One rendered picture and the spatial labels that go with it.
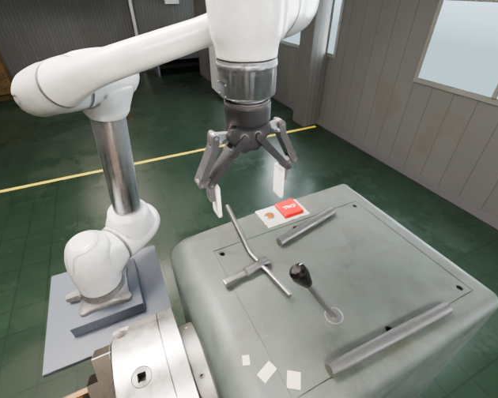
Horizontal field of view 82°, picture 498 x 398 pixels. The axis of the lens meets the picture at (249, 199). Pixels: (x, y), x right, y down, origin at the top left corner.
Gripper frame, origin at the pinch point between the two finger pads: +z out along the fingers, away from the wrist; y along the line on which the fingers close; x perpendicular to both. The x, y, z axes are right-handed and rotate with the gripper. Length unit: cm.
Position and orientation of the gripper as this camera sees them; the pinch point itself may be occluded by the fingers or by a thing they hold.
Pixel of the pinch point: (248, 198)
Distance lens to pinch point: 57.5
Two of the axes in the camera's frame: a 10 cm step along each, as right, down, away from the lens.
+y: -8.9, 2.8, -3.5
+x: 4.5, 5.3, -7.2
